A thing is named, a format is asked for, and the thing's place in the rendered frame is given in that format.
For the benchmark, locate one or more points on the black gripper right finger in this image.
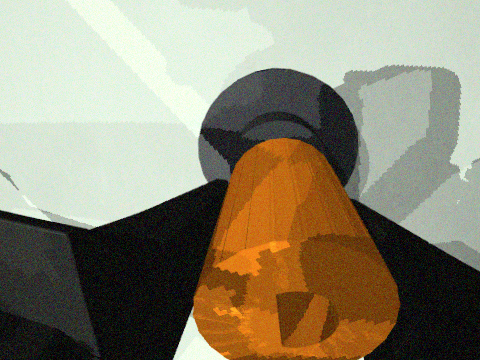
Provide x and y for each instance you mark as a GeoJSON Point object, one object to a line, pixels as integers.
{"type": "Point", "coordinates": [439, 314]}

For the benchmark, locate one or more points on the orange knob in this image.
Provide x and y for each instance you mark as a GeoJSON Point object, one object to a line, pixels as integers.
{"type": "Point", "coordinates": [291, 272]}

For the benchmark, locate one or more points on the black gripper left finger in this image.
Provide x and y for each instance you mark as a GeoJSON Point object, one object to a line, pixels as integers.
{"type": "Point", "coordinates": [121, 291]}

